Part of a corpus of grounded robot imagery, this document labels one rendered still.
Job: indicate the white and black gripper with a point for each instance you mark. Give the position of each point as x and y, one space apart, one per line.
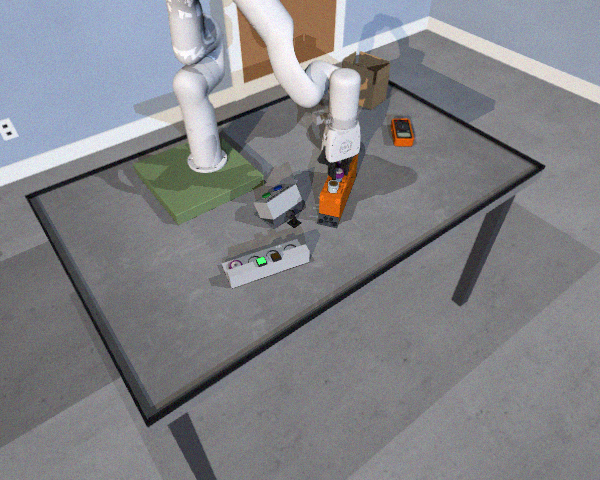
338 145

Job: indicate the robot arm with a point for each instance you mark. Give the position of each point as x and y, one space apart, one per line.
195 34

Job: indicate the brown cardboard box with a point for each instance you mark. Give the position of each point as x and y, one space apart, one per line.
370 95

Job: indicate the grey button housing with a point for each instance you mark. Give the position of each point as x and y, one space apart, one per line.
279 205

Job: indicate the orange tube rack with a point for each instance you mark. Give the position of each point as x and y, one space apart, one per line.
333 204

